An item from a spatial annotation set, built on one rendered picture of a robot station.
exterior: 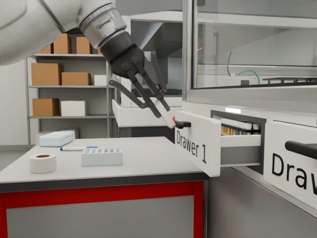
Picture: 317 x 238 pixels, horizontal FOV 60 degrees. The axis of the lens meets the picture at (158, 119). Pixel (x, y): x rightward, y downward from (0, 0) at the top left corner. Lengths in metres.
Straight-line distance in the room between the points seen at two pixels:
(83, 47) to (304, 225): 4.21
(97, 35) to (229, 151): 0.35
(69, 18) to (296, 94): 0.45
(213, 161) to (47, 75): 4.16
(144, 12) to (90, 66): 3.46
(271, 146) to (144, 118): 1.00
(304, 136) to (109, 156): 0.57
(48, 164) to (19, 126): 4.41
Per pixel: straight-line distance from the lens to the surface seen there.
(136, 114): 1.44
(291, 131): 0.48
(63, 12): 0.61
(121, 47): 0.60
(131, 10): 1.49
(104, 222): 0.82
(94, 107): 4.86
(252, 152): 0.58
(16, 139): 5.27
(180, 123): 0.62
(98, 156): 0.86
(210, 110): 0.83
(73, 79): 4.51
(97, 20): 0.60
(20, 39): 0.61
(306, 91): 0.48
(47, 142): 1.20
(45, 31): 0.61
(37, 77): 4.61
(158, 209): 0.82
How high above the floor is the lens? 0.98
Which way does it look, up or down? 5 degrees down
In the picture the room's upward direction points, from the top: straight up
